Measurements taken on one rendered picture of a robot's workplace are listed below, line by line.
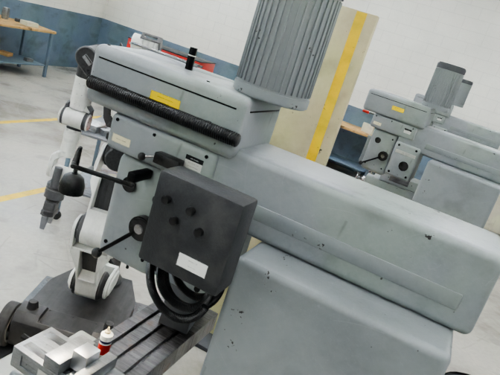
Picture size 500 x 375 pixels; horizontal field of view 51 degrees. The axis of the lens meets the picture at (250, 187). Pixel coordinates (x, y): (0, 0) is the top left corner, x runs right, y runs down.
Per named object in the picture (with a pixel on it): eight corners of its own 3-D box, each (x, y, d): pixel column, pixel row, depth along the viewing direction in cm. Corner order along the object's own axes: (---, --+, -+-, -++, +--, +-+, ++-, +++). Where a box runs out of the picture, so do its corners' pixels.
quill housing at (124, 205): (93, 251, 152) (117, 149, 143) (135, 234, 171) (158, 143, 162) (146, 280, 146) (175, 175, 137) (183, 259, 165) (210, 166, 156)
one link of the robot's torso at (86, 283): (76, 275, 263) (82, 205, 234) (114, 287, 264) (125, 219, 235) (62, 298, 250) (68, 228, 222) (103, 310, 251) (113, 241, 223)
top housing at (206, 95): (81, 99, 142) (93, 39, 137) (137, 99, 165) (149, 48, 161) (231, 161, 127) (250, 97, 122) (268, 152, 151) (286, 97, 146)
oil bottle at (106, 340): (93, 354, 172) (100, 326, 169) (101, 349, 176) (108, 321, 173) (103, 360, 171) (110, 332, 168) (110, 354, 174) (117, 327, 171)
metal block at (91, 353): (69, 367, 152) (73, 350, 151) (83, 358, 158) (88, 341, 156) (82, 376, 151) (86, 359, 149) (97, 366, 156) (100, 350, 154)
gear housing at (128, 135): (103, 146, 142) (111, 111, 139) (152, 139, 164) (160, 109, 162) (207, 192, 132) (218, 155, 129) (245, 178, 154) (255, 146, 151)
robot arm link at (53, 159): (48, 174, 238) (56, 146, 236) (68, 180, 239) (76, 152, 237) (44, 175, 232) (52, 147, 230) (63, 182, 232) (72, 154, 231)
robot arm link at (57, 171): (49, 184, 240) (56, 161, 238) (72, 191, 241) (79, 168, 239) (40, 188, 229) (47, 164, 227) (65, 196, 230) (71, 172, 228)
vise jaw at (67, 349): (42, 365, 151) (44, 354, 149) (79, 344, 164) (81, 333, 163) (57, 376, 148) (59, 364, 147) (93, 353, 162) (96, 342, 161)
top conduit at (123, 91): (84, 87, 136) (86, 74, 135) (94, 88, 140) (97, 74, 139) (232, 148, 122) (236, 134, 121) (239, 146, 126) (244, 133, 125)
